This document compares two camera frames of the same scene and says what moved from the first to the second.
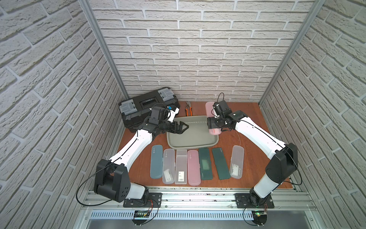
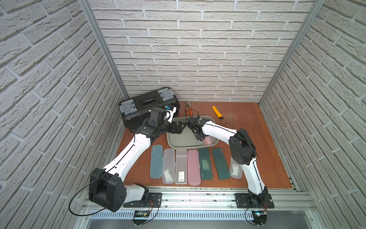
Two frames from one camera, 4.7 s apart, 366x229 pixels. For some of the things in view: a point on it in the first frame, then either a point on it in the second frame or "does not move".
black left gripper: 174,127 does not move
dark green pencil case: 220,163 does not move
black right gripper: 211,123 → 198,138
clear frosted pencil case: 237,161 does not move
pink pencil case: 208,108 → 208,140
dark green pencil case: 205,166 does not move
